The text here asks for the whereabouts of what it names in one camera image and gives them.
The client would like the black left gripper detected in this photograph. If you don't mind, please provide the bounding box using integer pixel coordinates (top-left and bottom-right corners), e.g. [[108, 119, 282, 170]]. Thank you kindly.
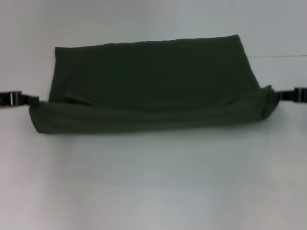
[[0, 90, 41, 109]]

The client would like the dark green shirt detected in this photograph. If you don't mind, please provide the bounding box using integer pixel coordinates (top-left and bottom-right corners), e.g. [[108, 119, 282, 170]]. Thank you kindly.
[[28, 34, 280, 135]]

